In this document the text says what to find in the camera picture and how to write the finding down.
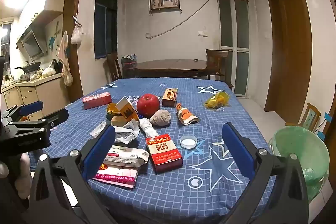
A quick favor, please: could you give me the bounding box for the person's left hand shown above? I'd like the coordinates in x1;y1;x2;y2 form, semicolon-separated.
14;153;33;200

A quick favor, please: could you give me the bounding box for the yellow orange packet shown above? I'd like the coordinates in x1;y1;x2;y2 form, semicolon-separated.
106;103;123;119

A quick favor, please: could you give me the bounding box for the beige kitchen cabinet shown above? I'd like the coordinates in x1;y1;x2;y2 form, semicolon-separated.
0;73;70;122

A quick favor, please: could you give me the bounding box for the yellow plastic wrapper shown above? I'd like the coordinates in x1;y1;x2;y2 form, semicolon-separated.
205;91;229;110

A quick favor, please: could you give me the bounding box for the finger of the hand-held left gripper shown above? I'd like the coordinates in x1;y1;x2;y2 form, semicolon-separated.
9;108;69;135
0;100;44;123

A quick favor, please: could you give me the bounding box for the red cigarette pack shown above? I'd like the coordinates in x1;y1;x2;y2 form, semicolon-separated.
145;134;183;174

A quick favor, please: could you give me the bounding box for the clear plastic wrapper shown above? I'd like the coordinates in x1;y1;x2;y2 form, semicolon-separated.
90;121;107;138

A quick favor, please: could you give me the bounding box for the crumpled white paper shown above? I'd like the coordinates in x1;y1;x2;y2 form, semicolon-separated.
114;119;141;144

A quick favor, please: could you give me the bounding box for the hanging white plastic bag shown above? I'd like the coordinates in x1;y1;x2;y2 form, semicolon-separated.
70;22;82;45

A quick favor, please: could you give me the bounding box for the black wok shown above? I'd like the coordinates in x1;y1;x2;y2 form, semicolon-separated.
14;61;42;73

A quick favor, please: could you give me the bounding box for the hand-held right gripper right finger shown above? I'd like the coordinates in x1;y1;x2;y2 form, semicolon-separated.
221;122;310;224

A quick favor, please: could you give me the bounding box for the blue star-print tablecloth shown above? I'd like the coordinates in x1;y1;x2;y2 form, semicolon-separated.
28;78;279;224

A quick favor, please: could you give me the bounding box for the red apple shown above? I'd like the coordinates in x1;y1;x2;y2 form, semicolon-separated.
136;93;160;118

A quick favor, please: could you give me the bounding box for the white medicine box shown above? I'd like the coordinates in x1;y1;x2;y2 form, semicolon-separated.
104;145;150;169

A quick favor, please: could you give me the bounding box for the small yellow wooden chair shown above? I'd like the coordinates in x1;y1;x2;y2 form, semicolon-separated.
285;103;322;132

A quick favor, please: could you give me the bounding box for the orange black white carton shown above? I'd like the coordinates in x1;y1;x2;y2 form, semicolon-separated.
115;96;139;121

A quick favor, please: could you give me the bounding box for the hanging net bag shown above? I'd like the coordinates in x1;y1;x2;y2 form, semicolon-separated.
64;69;73;87

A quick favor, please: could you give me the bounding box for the dark wooden dining table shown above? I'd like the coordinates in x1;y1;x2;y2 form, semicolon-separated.
133;59;221;79

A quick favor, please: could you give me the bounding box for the white round lid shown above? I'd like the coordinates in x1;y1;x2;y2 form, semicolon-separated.
180;135;198;149

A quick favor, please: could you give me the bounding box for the frosted glass door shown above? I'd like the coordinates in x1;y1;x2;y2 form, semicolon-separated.
217;0;250;97

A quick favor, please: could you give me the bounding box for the pink tissue box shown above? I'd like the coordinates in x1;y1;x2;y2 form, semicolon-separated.
82;92;112;110

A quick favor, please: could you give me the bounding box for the wall cable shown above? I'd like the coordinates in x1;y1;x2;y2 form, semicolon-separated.
146;0;218;39

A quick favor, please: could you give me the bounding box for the steel range hood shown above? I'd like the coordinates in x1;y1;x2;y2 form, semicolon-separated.
16;28;48;59

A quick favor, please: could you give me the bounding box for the small wooden box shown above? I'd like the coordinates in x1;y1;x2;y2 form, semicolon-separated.
161;88;179;108

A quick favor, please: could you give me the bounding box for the basket of items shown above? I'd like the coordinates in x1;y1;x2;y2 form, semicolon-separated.
121;54;137;79

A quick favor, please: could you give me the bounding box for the hanging pale towel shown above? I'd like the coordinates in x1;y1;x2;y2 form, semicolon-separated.
58;30;70;77

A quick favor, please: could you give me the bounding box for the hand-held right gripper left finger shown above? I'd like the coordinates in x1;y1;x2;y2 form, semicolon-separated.
29;124;117;224

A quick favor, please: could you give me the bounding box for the dark wooden chair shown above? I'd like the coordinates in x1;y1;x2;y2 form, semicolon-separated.
205;49;234;90
106;52;122;82

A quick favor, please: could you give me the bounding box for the brown wooden door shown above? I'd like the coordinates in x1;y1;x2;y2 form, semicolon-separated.
266;0;313;132

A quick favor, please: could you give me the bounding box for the green plastic bin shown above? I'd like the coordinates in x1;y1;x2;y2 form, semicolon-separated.
268;126;330;203

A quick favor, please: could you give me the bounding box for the dark window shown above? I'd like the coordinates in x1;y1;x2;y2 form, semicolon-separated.
94;0;118;60

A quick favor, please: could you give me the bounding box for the pink flat packet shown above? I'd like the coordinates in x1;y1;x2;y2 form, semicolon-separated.
92;161;139;190

